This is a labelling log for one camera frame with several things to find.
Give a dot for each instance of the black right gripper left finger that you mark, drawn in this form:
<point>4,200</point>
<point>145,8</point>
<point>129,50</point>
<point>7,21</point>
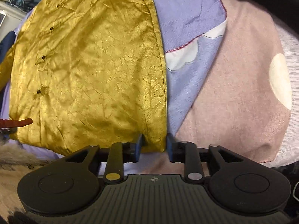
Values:
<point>119,154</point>

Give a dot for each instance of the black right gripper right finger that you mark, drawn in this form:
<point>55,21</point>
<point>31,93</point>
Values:
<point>186,153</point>

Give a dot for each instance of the golden satin jacket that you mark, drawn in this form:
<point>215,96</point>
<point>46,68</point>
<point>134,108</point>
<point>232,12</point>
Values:
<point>88,72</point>

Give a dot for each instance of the pink blanket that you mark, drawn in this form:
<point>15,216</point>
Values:
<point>245,102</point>

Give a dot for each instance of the brown fur trim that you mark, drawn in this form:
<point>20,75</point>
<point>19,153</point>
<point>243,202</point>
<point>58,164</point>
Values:
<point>17,154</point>

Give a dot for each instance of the purple floral bed sheet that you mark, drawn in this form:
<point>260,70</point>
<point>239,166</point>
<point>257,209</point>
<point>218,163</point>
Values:
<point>191,33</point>

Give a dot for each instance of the dark navy garment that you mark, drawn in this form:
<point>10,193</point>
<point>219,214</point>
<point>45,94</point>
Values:
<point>6,44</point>

